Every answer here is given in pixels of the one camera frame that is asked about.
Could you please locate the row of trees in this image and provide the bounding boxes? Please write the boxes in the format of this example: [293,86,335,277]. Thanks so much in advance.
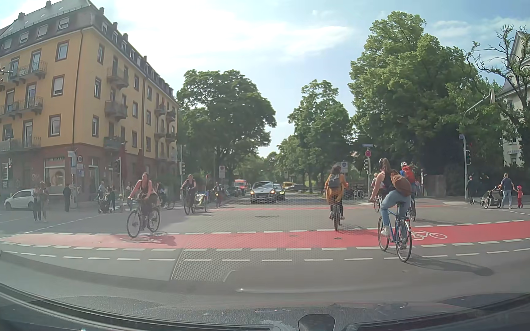
[176,11,507,194]

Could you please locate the yellow corner building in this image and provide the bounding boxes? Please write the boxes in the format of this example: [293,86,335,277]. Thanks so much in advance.
[0,0,180,197]

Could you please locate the silver car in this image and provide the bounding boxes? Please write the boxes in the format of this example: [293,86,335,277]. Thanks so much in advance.
[250,181,278,204]

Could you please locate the bare-branched tree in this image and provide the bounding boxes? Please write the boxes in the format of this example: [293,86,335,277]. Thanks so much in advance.
[467,25,530,194]

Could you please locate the grey asphalt road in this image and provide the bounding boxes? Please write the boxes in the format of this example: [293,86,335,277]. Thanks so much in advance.
[0,192,530,310]

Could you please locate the road markings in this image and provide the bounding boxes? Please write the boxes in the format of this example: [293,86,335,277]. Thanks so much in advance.
[0,204,530,282]

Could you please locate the red cycle lane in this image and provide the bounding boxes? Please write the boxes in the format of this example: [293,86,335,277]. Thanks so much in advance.
[0,219,530,250]

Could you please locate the pavement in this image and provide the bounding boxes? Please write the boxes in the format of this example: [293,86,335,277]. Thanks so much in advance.
[424,193,530,207]
[0,202,130,219]

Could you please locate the white car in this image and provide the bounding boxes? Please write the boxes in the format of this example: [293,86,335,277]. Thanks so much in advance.
[4,188,36,211]

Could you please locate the group of people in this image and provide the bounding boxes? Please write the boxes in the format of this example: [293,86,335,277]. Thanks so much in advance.
[96,180,133,214]

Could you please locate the car's own bonnet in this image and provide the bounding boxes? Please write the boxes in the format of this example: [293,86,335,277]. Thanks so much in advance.
[0,275,530,331]

